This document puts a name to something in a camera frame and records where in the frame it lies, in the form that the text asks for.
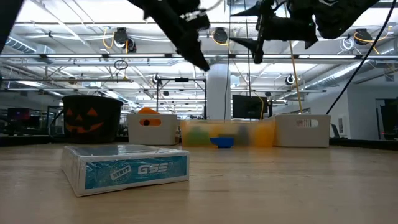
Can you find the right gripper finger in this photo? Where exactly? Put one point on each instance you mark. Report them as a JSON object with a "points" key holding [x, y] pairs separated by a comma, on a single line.
{"points": [[253, 45], [253, 11]]}

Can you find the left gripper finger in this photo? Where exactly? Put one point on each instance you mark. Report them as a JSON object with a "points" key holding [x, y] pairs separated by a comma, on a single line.
{"points": [[194, 49]]}

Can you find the orange foam die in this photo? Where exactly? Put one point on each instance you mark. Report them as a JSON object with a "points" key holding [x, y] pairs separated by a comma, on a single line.
{"points": [[148, 111]]}

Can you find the bright green two-stud block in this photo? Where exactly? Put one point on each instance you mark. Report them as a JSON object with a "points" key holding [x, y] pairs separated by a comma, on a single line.
{"points": [[197, 137]]}

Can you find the orange-yellow single-stud block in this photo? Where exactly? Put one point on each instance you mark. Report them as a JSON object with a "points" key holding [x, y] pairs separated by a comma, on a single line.
{"points": [[264, 135]]}

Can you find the teal card deck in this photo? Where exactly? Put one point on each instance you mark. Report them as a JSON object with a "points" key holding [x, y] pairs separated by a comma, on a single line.
{"points": [[130, 174]]}

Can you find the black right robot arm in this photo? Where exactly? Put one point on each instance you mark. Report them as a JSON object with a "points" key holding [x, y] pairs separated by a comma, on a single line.
{"points": [[342, 15]]}

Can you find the black computer monitor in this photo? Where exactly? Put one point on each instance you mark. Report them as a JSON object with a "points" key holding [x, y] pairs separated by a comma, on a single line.
{"points": [[248, 107], [388, 121], [18, 114]]}

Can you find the clear yellow bin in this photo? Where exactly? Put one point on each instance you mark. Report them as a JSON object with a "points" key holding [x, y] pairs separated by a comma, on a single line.
{"points": [[236, 130]]}

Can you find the grey plastic bin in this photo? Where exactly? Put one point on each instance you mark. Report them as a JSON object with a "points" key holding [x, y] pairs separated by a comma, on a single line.
{"points": [[311, 137], [152, 135]]}

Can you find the dark blue toy block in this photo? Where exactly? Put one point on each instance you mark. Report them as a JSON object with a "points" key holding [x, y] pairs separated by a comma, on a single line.
{"points": [[222, 142]]}

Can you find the black pumpkin-face bucket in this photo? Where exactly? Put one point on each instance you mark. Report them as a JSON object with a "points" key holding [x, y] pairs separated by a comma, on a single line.
{"points": [[93, 124]]}

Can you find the black stand frame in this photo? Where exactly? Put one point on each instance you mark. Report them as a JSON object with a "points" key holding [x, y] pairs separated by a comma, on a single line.
{"points": [[182, 80]]}

